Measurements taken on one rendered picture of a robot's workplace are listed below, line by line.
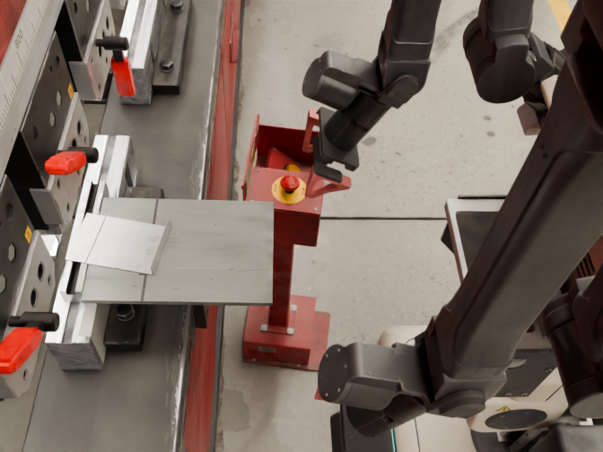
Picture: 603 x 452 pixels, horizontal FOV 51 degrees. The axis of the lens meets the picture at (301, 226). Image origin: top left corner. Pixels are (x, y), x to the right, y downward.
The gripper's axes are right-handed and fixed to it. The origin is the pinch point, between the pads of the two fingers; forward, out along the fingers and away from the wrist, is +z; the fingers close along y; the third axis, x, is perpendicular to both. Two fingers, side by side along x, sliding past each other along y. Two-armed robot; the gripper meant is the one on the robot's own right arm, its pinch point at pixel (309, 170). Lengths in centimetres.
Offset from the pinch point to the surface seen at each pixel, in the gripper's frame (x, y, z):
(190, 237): -16.5, 13.6, 8.0
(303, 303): 44, -23, 76
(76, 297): -29.5, 22.8, 16.4
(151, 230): -21.8, 12.4, 10.4
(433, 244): 92, -52, 65
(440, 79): 107, -138, 58
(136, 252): -23.3, 16.4, 11.2
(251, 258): -8.4, 17.4, 3.8
